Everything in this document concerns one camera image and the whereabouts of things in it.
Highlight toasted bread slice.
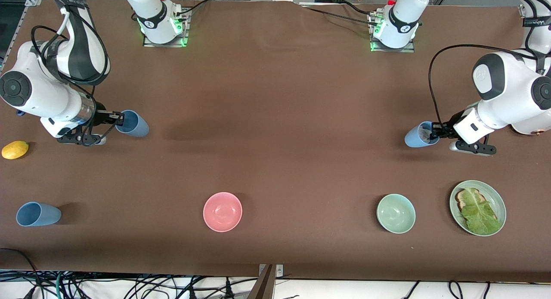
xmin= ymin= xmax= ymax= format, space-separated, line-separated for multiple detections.
xmin=455 ymin=188 xmax=499 ymax=224

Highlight yellow lemon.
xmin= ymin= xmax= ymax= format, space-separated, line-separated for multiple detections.
xmin=1 ymin=140 xmax=30 ymax=160

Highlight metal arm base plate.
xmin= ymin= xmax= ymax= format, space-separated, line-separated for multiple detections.
xmin=369 ymin=11 xmax=415 ymax=53
xmin=142 ymin=8 xmax=190 ymax=48

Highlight black camera cable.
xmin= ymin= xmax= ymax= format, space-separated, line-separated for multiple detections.
xmin=428 ymin=44 xmax=528 ymax=128
xmin=29 ymin=6 xmax=111 ymax=138

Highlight silver table bracket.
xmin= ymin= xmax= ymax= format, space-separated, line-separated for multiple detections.
xmin=258 ymin=264 xmax=284 ymax=278

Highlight dark metal post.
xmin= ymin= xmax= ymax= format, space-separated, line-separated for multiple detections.
xmin=247 ymin=265 xmax=276 ymax=299

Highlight light green bowl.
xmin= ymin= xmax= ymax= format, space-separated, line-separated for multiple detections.
xmin=376 ymin=193 xmax=416 ymax=234

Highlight blue cup holding paper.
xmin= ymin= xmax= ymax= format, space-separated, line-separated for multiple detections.
xmin=404 ymin=121 xmax=440 ymax=148

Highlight light green plate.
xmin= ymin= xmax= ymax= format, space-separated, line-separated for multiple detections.
xmin=449 ymin=180 xmax=507 ymax=237

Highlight green lettuce leaf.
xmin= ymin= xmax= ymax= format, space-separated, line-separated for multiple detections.
xmin=461 ymin=188 xmax=502 ymax=235

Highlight pink bowl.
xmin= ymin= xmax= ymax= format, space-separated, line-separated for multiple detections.
xmin=203 ymin=192 xmax=243 ymax=233

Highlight black base cable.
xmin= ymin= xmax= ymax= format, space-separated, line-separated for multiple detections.
xmin=171 ymin=0 xmax=217 ymax=17
xmin=300 ymin=1 xmax=380 ymax=26

